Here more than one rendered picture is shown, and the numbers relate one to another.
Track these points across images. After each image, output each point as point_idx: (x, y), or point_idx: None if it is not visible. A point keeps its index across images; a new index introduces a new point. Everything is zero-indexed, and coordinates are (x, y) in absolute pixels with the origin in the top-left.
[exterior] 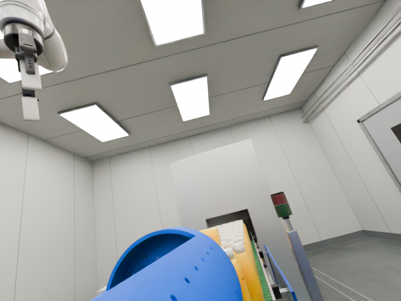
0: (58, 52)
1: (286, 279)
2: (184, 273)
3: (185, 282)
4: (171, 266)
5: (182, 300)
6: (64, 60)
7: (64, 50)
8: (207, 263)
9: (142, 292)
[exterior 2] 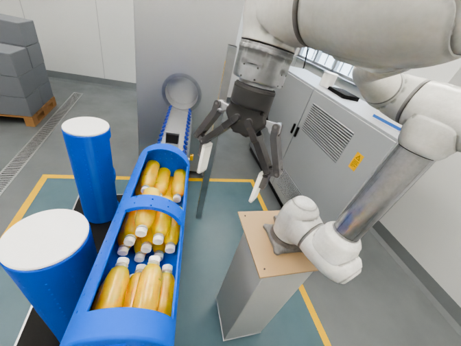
0: (335, 38)
1: None
2: (101, 253)
3: (102, 250)
4: (105, 249)
5: (103, 244)
6: (375, 33)
7: (351, 7)
8: (88, 281)
9: (112, 232)
